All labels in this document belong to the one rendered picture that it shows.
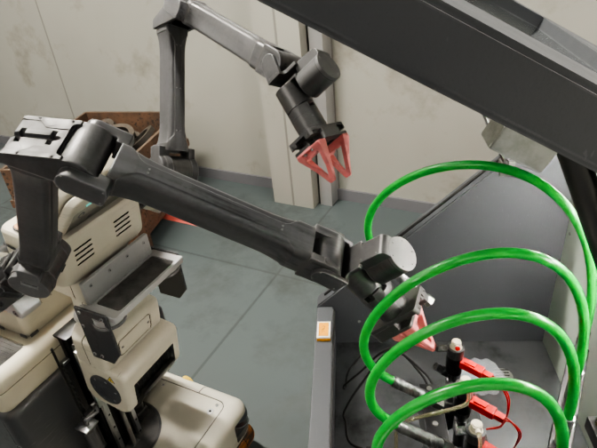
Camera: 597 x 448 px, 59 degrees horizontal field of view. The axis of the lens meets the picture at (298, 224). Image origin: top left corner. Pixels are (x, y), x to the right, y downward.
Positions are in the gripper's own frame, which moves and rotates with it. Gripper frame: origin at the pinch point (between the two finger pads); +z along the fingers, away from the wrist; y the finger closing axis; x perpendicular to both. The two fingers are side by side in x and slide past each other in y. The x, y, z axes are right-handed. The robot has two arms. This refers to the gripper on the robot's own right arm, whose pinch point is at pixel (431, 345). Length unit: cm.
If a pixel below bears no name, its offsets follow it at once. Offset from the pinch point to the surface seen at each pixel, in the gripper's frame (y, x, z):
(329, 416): -25.4, -4.7, 1.2
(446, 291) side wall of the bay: -9.5, 32.3, 9.7
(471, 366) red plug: 3.1, -0.6, 6.5
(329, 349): -28.6, 11.7, -2.5
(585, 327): 23.3, -3.7, 5.7
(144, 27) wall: -161, 252, -158
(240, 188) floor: -193, 238, -35
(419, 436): -0.5, -17.2, 1.5
